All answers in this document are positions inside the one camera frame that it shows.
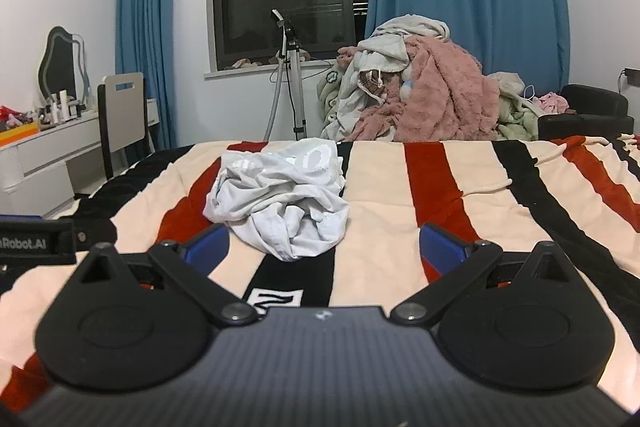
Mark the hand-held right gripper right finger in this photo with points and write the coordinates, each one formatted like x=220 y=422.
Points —
x=440 y=252

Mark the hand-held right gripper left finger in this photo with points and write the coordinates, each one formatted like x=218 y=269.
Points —
x=207 y=244

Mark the white T-shirt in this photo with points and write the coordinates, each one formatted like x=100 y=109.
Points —
x=280 y=202

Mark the striped fleece blanket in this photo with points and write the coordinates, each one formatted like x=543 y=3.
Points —
x=390 y=217

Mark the white dressing table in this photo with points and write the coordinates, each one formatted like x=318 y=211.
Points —
x=45 y=157

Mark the orange box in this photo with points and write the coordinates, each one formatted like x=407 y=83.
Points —
x=17 y=136

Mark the red patterned clutter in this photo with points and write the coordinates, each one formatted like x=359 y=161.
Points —
x=15 y=117

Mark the row of cosmetic bottles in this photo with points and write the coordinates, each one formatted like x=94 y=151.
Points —
x=62 y=104

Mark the white backed chair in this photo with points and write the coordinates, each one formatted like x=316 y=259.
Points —
x=122 y=117

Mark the pale green fleece garment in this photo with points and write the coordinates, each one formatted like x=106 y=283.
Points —
x=512 y=112

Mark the pink fleece garment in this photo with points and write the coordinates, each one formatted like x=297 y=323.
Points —
x=445 y=92

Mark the wavy mirror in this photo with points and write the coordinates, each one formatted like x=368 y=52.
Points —
x=60 y=62

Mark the silver tripod stand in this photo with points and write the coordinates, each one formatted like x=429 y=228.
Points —
x=296 y=82

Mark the beige plush toys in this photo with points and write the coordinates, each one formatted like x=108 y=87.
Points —
x=245 y=63

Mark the small pink garment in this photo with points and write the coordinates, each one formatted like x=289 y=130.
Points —
x=552 y=102

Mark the pale green patch blanket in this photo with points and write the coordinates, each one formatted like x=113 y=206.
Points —
x=330 y=97

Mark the grey hoodie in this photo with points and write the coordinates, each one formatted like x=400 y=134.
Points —
x=390 y=47

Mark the black armchair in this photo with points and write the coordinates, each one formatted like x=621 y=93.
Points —
x=595 y=107

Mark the wall outlet with plug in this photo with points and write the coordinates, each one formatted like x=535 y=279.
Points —
x=632 y=77

